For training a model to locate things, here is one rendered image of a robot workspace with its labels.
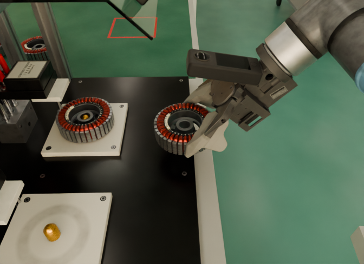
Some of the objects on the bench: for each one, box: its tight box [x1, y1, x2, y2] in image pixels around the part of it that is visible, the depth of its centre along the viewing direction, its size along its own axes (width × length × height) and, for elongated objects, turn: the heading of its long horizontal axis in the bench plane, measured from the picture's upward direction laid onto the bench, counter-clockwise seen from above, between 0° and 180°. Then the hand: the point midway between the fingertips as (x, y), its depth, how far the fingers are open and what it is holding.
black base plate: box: [0, 76, 201, 264], centre depth 54 cm, size 47×64×2 cm
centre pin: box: [43, 223, 61, 242], centre depth 43 cm, size 2×2×3 cm
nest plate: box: [0, 193, 113, 264], centre depth 45 cm, size 15×15×1 cm
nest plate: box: [41, 103, 128, 157], centre depth 62 cm, size 15×15×1 cm
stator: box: [55, 97, 114, 143], centre depth 60 cm, size 11×11×4 cm
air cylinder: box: [0, 100, 38, 143], centre depth 60 cm, size 5×8×6 cm
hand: (182, 127), depth 54 cm, fingers closed on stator, 13 cm apart
